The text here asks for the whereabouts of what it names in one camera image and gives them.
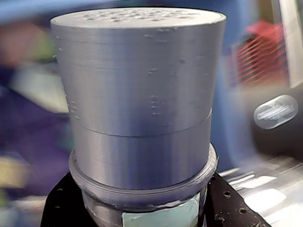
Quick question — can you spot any red ribbed object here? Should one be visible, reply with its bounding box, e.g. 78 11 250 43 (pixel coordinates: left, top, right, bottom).
233 20 291 87

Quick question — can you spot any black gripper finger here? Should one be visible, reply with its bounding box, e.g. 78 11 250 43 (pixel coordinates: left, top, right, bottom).
39 171 96 227
201 172 273 227

